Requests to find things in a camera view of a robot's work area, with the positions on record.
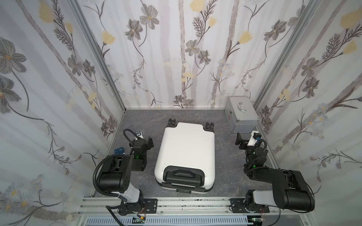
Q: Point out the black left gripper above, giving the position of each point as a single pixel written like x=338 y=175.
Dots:
x=147 y=143

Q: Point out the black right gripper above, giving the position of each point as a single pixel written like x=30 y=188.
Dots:
x=243 y=141

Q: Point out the white hard-shell suitcase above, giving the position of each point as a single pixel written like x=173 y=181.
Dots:
x=186 y=159

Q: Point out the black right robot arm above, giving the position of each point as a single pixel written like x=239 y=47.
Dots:
x=289 y=190

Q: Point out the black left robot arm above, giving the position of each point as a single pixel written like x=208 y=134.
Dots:
x=112 y=176

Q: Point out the blue pill box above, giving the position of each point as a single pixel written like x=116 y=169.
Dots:
x=119 y=150

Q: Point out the silver aluminium case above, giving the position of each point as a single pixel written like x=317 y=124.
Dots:
x=241 y=114

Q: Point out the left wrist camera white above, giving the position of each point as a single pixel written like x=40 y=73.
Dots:
x=138 y=134

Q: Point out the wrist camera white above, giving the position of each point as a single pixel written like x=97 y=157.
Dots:
x=255 y=136
x=138 y=134

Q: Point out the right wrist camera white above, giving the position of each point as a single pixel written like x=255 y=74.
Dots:
x=255 y=136

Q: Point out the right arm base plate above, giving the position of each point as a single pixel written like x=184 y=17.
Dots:
x=239 y=205

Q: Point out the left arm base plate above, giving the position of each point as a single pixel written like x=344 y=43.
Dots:
x=147 y=205

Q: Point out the aluminium mounting rail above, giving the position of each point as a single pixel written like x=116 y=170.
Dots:
x=166 y=206

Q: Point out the white slotted cable duct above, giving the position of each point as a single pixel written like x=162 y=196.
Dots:
x=186 y=221

